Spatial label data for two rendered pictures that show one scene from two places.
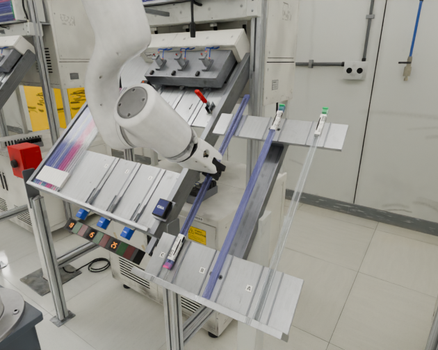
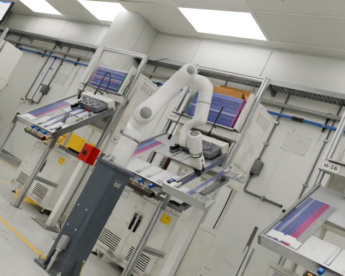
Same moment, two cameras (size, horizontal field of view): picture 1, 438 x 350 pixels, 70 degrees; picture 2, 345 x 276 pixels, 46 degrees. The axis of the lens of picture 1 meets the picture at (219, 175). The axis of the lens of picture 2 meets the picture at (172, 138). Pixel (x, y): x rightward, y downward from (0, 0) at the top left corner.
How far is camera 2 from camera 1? 2.05 m
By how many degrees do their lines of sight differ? 29
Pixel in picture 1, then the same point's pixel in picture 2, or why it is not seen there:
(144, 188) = (162, 176)
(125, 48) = (200, 121)
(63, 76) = (117, 128)
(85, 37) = not seen: hidden behind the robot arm
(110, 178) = (147, 169)
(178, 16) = (203, 127)
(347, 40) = (288, 193)
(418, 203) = not seen: outside the picture
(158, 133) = (196, 143)
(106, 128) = (182, 137)
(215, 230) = (177, 218)
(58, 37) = (128, 109)
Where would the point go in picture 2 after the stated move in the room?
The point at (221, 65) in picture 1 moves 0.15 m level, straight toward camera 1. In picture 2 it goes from (213, 151) to (214, 148)
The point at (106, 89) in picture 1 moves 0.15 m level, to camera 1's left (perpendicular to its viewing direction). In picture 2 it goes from (187, 128) to (167, 119)
